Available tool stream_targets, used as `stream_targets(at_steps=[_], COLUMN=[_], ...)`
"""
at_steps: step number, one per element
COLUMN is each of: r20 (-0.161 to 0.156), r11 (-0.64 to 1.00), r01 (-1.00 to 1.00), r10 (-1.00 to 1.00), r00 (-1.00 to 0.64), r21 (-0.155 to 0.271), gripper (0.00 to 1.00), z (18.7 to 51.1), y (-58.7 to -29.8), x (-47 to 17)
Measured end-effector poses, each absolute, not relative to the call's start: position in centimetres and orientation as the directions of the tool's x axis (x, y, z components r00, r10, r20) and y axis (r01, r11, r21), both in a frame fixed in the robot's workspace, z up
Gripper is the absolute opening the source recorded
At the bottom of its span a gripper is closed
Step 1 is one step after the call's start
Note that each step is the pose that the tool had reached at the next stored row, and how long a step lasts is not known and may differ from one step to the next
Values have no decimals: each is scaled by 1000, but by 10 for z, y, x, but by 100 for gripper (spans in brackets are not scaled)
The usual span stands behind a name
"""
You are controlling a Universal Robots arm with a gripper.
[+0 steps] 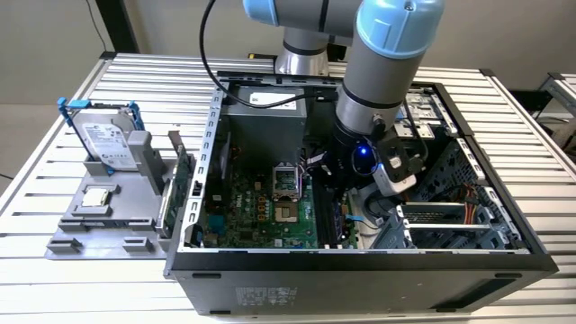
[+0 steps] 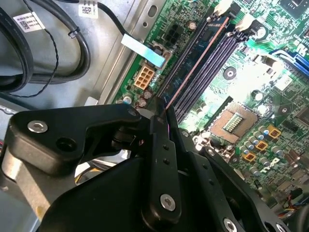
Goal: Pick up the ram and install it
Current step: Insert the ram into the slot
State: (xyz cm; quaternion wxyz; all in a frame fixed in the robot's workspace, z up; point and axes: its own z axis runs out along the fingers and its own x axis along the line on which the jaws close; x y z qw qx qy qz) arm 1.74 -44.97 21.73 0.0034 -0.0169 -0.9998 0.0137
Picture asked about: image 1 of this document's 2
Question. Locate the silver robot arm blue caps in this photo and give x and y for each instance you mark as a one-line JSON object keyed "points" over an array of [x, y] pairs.
{"points": [[383, 84]]}

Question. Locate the black RAM slot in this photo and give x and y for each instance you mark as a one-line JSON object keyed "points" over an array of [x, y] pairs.
{"points": [[325, 222], [330, 233], [319, 222]]}

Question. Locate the thin locking lever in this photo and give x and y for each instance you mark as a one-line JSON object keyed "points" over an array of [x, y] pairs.
{"points": [[298, 185]]}

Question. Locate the CPU socket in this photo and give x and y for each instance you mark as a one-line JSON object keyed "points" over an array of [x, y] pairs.
{"points": [[287, 212]]}

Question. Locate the grey power supply unit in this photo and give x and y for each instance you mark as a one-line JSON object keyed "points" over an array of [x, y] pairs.
{"points": [[266, 141]]}

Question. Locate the grey metal disk bay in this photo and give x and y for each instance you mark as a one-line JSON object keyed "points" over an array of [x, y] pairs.
{"points": [[433, 209]]}

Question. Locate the green motherboard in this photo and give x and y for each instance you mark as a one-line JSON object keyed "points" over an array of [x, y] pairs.
{"points": [[243, 216]]}

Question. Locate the silver metal drive cage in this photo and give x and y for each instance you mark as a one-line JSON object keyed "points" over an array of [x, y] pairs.
{"points": [[423, 104]]}

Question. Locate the black open PC case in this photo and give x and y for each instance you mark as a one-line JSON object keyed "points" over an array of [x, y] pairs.
{"points": [[315, 283]]}

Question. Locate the green graphics card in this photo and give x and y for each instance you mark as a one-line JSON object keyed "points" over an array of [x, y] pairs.
{"points": [[181, 189]]}

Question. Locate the yellow black connector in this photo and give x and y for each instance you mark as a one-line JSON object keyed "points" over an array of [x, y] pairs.
{"points": [[253, 56]]}

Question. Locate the grey parts rack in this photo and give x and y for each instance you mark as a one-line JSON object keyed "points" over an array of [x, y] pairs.
{"points": [[131, 202]]}

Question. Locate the hard disk in blue carrier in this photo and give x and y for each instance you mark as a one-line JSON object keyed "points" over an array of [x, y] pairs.
{"points": [[102, 138]]}

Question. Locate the silver CPU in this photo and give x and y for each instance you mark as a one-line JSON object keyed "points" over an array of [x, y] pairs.
{"points": [[95, 198]]}

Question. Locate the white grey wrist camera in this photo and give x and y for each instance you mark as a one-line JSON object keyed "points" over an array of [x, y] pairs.
{"points": [[398, 185]]}

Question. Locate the black upright post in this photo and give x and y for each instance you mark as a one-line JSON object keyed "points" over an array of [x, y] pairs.
{"points": [[119, 27]]}

